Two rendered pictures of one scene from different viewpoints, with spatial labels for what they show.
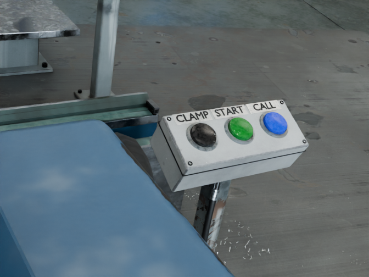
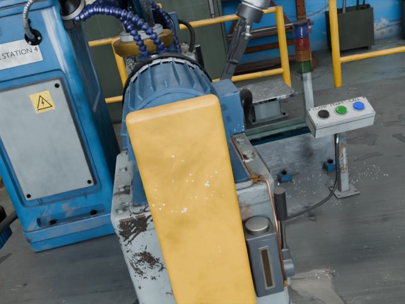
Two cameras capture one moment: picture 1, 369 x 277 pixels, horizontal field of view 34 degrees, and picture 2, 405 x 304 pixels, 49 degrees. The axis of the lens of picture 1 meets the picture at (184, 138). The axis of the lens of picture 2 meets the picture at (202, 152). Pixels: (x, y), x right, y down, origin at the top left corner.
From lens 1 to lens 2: 67 cm
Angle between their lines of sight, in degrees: 30
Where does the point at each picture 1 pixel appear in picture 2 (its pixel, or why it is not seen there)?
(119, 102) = not seen: hidden behind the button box
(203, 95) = not seen: hidden behind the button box
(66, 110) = (285, 124)
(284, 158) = (365, 119)
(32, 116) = (270, 128)
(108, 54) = (310, 101)
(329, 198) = not seen: outside the picture
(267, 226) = (390, 166)
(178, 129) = (313, 113)
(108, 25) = (307, 86)
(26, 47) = (273, 106)
